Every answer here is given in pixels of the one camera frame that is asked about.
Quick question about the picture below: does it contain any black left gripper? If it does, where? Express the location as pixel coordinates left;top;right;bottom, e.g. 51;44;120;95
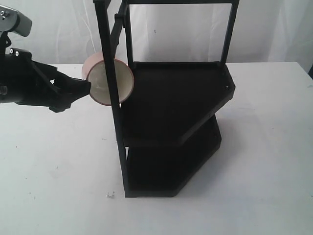
0;48;91;113

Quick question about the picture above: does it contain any pink ceramic mug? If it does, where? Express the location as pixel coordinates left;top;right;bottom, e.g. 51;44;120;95
82;51;134;107

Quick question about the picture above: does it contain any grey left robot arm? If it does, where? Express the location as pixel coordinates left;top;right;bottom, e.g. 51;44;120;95
0;5;91;113

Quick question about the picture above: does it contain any white backdrop curtain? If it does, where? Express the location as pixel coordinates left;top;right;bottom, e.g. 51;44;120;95
1;0;313;71

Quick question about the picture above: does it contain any black two-tier shelf rack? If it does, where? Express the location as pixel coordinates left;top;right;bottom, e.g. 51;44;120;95
94;0;239;198

